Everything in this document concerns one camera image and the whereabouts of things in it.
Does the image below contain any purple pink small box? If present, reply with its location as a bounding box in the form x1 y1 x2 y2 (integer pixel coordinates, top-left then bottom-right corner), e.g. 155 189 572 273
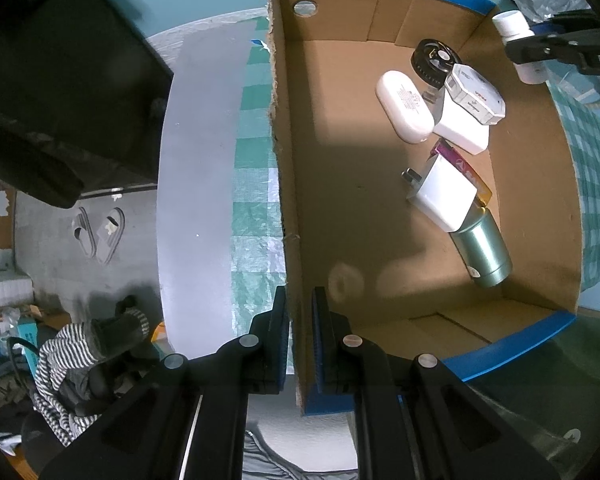
430 140 493 208

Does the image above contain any white pill bottle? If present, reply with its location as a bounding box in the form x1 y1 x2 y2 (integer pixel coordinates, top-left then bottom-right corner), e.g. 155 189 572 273
491 10 548 86

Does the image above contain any teal carton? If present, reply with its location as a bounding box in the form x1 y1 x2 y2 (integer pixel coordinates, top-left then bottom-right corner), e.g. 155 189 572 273
10 316 43 361

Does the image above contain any white oval case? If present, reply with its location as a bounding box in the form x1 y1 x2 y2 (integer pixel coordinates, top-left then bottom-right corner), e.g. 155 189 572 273
376 70 436 145

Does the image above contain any blue cardboard box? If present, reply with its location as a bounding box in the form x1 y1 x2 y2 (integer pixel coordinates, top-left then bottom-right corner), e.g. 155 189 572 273
266 0 583 417

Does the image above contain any teal metal cylinder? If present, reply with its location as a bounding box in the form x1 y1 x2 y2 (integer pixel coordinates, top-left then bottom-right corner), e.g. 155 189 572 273
449 205 513 288

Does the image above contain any translucent green plastic sheet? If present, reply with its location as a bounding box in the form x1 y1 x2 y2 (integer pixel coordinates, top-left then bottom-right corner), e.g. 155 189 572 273
465 310 600 480

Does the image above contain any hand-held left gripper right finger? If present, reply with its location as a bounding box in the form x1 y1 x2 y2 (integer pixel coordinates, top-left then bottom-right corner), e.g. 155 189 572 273
312 287 561 480

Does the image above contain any black hanging cloth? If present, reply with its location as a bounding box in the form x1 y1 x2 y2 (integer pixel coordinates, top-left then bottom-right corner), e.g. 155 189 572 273
0 0 175 209

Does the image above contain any white foam box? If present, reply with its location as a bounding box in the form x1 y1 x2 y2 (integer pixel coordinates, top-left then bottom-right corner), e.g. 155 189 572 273
0 270 33 308

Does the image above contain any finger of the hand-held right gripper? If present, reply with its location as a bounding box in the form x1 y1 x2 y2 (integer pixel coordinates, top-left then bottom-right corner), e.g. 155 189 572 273
545 10 600 28
505 32 588 64

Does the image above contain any white square charger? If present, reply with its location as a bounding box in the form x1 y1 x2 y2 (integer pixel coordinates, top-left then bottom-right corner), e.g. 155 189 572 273
402 154 478 233

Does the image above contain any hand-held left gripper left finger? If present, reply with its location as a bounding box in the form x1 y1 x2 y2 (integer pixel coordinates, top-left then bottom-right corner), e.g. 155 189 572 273
40 286 291 480

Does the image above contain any white hexagonal adapter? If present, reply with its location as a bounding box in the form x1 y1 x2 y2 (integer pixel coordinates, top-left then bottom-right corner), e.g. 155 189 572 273
445 63 507 126

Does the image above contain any green checkered tablecloth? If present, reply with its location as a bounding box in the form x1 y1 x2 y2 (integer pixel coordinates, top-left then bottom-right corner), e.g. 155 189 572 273
227 40 600 351

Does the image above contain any striped grey white cloth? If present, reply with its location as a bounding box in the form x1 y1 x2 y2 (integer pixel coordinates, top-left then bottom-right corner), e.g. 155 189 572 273
30 307 151 446

